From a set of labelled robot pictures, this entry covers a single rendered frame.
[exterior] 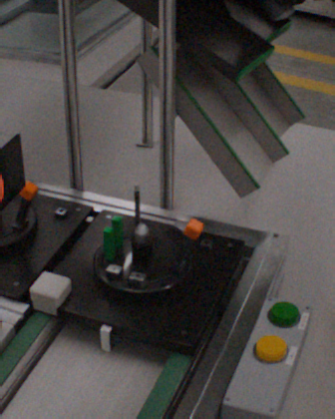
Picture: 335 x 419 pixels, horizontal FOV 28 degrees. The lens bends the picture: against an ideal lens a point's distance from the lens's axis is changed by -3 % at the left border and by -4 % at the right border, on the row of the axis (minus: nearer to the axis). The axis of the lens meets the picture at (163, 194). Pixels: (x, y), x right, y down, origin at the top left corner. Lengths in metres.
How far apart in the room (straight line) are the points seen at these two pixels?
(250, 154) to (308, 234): 0.20
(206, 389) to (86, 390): 0.16
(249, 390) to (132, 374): 0.17
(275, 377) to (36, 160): 0.82
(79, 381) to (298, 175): 0.72
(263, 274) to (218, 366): 0.19
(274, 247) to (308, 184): 0.37
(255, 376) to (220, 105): 0.51
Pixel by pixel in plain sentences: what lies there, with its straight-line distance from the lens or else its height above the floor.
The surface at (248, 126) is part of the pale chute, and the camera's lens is 1.20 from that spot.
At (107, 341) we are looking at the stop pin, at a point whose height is 0.95.
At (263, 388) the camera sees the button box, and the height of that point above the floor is 0.96.
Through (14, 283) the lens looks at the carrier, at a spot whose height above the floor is 0.97.
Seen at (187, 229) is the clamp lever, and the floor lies 1.07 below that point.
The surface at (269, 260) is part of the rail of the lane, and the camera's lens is 1.04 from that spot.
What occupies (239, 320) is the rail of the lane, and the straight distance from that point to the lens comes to 0.94.
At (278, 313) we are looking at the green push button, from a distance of 0.93.
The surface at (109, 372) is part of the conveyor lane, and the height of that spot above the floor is 0.92.
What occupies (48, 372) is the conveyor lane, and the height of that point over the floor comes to 0.92.
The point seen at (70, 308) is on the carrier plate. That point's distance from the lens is 0.94.
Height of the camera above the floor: 1.61
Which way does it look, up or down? 34 degrees down
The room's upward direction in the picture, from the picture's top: straight up
